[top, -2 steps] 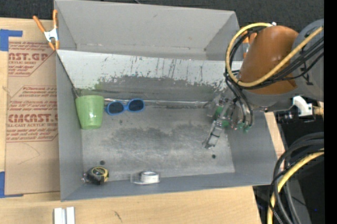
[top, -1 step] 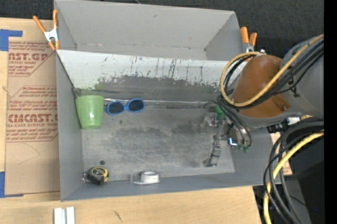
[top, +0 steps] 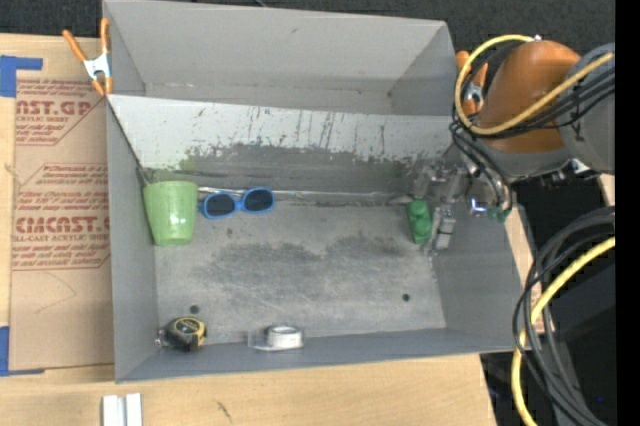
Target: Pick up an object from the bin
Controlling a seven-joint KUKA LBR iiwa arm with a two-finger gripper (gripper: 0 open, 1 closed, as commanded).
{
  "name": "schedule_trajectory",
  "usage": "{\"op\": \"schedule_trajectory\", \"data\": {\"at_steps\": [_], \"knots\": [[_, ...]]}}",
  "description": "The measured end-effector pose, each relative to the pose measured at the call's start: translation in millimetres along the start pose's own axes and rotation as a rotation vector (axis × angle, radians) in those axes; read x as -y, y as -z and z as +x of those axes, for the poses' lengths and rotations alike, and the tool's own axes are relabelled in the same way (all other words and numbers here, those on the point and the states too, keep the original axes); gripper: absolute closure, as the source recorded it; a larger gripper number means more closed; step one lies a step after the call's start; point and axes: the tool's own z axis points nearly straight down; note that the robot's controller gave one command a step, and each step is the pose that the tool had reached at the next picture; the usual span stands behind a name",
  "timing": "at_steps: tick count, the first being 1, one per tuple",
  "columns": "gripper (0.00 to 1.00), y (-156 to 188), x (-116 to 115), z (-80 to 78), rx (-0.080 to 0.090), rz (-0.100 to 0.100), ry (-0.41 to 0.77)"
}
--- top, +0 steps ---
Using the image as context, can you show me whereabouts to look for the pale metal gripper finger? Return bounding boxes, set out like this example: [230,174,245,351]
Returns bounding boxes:
[428,207,458,256]
[413,165,454,205]

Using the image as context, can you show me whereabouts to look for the green toy block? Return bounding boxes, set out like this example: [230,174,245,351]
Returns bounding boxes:
[406,198,433,245]

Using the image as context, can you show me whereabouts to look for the grey metal bin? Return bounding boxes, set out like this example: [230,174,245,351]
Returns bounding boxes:
[101,0,532,384]

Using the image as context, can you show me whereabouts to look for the blue sunglasses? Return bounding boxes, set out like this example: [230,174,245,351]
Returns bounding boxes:
[198,186,277,220]

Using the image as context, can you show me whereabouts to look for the green plastic cup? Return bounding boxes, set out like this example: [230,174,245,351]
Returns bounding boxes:
[142,180,200,247]

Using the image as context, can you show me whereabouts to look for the yellow and black tape measure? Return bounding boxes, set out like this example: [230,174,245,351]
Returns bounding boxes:
[154,315,209,353]

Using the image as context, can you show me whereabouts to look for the brown cardboard board, red print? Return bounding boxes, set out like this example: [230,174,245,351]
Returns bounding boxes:
[0,32,116,378]

